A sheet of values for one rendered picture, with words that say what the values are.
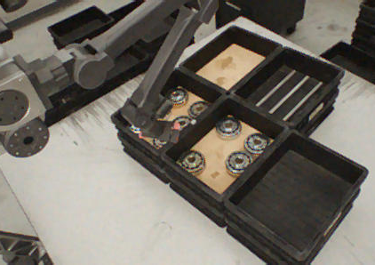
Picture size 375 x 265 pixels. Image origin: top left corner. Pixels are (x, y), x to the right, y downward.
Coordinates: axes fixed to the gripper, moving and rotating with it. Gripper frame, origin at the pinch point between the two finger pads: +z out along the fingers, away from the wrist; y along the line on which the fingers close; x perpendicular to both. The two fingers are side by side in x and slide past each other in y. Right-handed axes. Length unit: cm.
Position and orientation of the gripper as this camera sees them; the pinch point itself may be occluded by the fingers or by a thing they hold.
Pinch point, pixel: (164, 133)
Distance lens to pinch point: 135.3
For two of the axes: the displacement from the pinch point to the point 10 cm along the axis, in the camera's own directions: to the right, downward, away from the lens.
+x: -1.7, 9.7, -1.5
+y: -9.5, -1.2, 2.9
